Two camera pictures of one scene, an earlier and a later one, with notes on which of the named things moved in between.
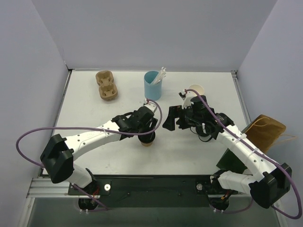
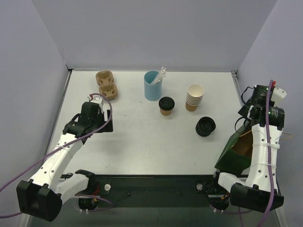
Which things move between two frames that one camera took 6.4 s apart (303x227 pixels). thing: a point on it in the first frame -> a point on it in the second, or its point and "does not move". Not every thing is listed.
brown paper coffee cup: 146,144 -> 165,112
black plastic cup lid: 147,138 -> 166,103
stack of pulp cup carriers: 108,90 does not move
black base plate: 155,190 does not move
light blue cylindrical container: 152,91 does not move
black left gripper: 147,135 -> 107,121
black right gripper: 178,117 -> 244,109
